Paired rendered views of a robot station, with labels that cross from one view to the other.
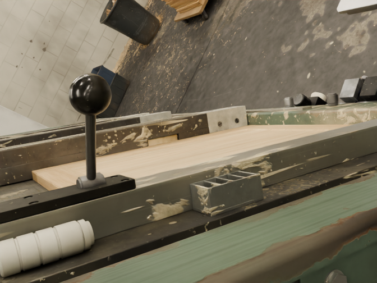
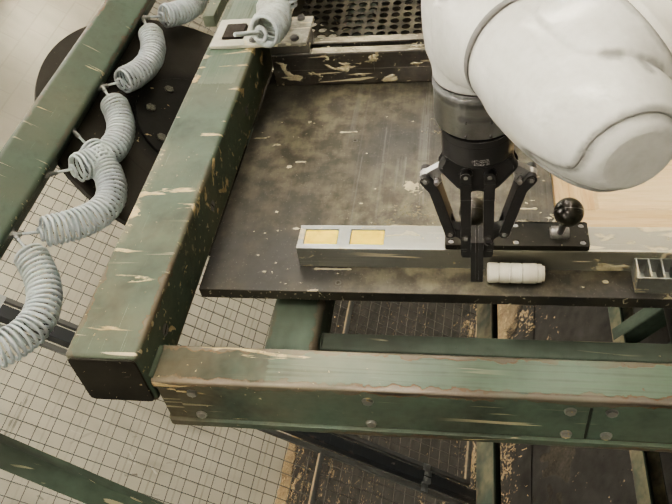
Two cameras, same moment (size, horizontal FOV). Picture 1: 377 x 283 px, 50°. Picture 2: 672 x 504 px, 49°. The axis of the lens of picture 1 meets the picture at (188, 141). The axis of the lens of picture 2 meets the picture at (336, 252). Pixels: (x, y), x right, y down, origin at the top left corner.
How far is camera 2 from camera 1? 78 cm
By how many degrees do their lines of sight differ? 54
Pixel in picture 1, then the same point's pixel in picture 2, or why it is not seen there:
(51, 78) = not seen: outside the picture
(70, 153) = not seen: hidden behind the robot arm
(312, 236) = (606, 397)
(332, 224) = (623, 396)
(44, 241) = (513, 275)
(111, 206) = (566, 256)
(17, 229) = (501, 254)
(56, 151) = not seen: hidden behind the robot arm
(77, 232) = (535, 276)
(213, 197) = (640, 283)
